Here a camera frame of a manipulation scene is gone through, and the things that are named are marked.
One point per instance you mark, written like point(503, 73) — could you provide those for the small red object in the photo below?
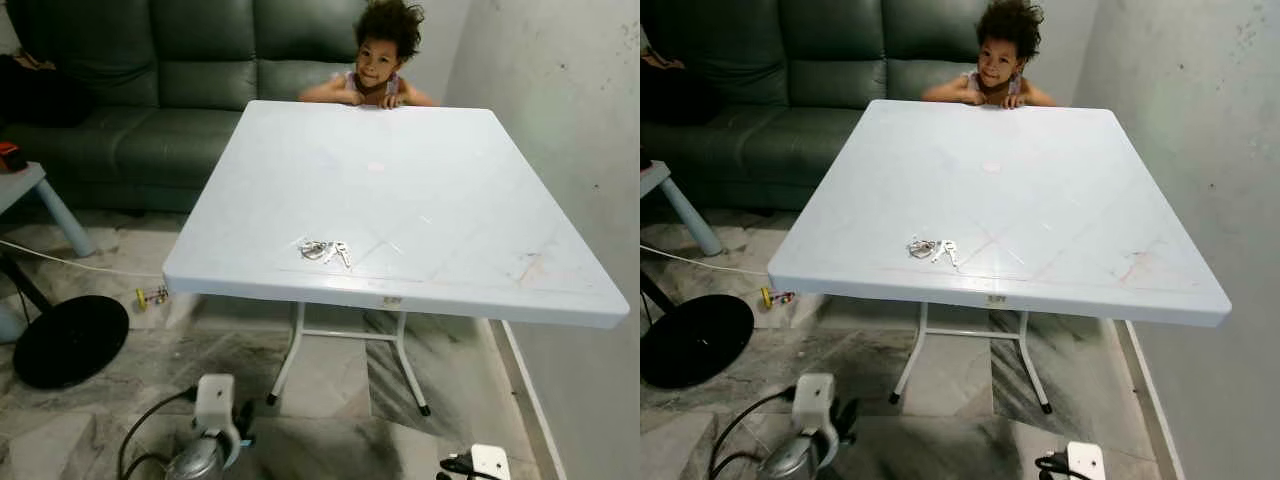
point(10, 157)

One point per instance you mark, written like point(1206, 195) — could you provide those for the dark bundle on sofa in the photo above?
point(30, 95)
point(660, 95)

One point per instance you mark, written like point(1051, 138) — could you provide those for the black round stand base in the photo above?
point(70, 340)
point(695, 340)

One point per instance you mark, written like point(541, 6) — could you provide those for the dark green leather sofa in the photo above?
point(200, 100)
point(800, 100)

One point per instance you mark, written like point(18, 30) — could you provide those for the silver key bunch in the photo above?
point(925, 248)
point(318, 250)

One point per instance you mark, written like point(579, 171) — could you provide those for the white plastic folding table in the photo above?
point(400, 200)
point(1000, 200)

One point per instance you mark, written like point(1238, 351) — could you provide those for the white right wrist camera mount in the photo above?
point(490, 462)
point(1087, 462)

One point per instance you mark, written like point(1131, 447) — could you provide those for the small yellow red toy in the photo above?
point(775, 297)
point(152, 297)

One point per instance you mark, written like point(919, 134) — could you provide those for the small light blue side table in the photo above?
point(20, 185)
point(655, 180)

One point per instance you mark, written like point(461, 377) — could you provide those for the curly haired child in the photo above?
point(380, 60)
point(1005, 60)

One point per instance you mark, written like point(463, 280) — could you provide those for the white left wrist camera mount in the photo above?
point(815, 395)
point(215, 400)

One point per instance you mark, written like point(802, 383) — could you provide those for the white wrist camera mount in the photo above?
point(490, 462)
point(815, 395)
point(1087, 462)
point(215, 400)

